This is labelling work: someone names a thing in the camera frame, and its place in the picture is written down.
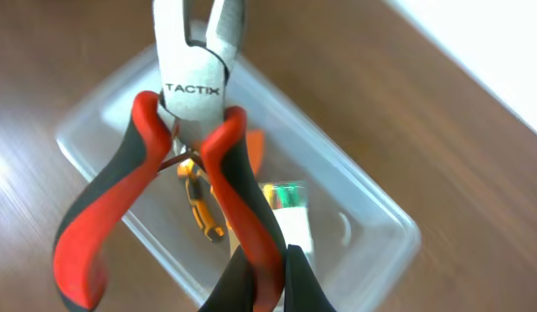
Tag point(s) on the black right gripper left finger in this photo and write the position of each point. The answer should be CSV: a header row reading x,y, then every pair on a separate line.
x,y
235,289

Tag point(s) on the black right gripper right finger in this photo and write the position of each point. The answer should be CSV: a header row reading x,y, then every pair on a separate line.
x,y
303,292

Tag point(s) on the clear plastic storage container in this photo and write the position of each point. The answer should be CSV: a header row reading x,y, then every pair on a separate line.
x,y
362,239

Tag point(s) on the orange black long-nose pliers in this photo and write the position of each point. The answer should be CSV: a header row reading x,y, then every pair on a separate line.
x,y
193,177

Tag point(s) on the clear box of coloured bits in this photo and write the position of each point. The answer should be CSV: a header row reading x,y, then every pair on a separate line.
x,y
288,201

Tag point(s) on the red handled side cutters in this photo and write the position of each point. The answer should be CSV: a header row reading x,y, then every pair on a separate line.
x,y
190,107

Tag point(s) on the orange scraper with wooden handle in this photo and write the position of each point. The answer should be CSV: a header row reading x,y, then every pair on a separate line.
x,y
255,141

